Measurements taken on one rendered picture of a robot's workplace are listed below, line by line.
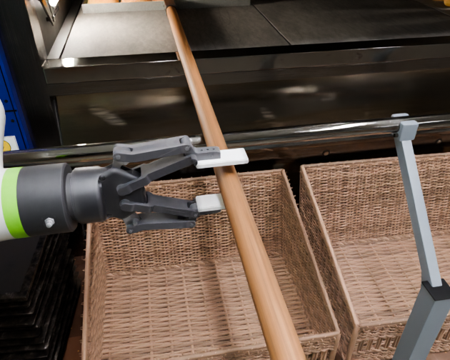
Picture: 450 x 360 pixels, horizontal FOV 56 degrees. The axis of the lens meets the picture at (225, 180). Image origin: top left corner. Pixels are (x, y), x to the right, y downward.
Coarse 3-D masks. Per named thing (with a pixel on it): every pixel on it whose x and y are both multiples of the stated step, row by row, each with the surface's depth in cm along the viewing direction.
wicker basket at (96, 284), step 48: (192, 192) 119; (288, 192) 117; (96, 240) 114; (144, 240) 122; (192, 240) 125; (288, 240) 123; (96, 288) 107; (144, 288) 120; (192, 288) 120; (288, 288) 120; (96, 336) 100; (144, 336) 108; (192, 336) 108; (240, 336) 107; (336, 336) 92
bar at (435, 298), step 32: (288, 128) 75; (320, 128) 76; (352, 128) 76; (384, 128) 77; (416, 128) 78; (32, 160) 69; (64, 160) 70; (96, 160) 71; (416, 192) 77; (416, 224) 77; (448, 288) 74; (416, 320) 78; (416, 352) 81
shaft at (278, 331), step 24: (192, 72) 87; (192, 96) 81; (216, 120) 72; (216, 144) 64; (216, 168) 60; (240, 192) 55; (240, 216) 51; (240, 240) 48; (264, 264) 45; (264, 288) 42; (264, 312) 40; (288, 312) 40; (264, 336) 39; (288, 336) 38
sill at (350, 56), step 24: (264, 48) 108; (288, 48) 108; (312, 48) 108; (336, 48) 108; (360, 48) 108; (384, 48) 109; (408, 48) 110; (432, 48) 112; (48, 72) 98; (72, 72) 99; (96, 72) 100; (120, 72) 101; (144, 72) 102; (168, 72) 103; (216, 72) 105
